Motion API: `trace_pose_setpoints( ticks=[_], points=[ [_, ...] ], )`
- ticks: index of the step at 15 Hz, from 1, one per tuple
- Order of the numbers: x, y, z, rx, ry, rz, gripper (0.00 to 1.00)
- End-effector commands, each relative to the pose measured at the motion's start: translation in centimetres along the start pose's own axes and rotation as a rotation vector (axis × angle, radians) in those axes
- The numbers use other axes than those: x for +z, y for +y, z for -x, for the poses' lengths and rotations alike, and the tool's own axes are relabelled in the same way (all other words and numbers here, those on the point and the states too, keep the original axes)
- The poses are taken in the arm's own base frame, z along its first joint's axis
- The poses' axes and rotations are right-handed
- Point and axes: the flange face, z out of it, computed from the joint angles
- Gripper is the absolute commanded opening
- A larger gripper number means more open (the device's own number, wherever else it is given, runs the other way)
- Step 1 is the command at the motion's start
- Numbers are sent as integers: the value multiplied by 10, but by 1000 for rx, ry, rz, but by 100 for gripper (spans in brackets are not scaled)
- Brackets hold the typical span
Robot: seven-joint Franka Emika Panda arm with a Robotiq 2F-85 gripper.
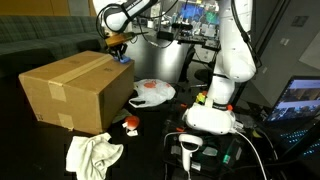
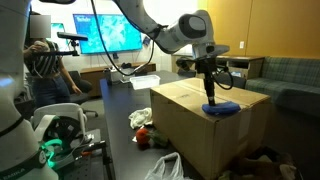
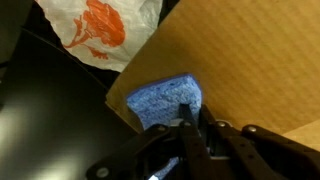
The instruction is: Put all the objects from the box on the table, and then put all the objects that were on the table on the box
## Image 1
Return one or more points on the grey plaid sofa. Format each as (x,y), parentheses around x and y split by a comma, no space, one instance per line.
(40,36)

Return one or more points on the small yellow green object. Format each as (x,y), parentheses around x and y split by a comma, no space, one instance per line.
(200,98)

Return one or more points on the white VR controller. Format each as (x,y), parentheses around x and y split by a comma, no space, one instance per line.
(188,143)

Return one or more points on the large cardboard box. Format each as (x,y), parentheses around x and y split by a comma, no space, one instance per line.
(76,93)

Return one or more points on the white plastic bag orange print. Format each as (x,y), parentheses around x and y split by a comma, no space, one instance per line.
(153,91)

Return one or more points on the red plush fruit green leaf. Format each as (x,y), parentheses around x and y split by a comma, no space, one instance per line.
(132,122)

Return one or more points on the black stereo camera bar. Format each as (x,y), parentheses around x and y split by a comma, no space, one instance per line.
(181,26)

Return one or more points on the open laptop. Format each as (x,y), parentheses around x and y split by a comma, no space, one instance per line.
(296,100)

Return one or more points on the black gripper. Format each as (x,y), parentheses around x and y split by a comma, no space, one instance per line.
(119,49)

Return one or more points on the white crumpled cloth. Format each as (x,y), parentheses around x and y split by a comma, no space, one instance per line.
(93,155)

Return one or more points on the small orange knob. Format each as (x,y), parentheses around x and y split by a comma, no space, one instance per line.
(229,107)

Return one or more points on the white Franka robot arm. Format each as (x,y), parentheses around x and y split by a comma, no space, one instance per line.
(233,56)

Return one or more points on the white VR headset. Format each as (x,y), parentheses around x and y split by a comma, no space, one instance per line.
(208,118)

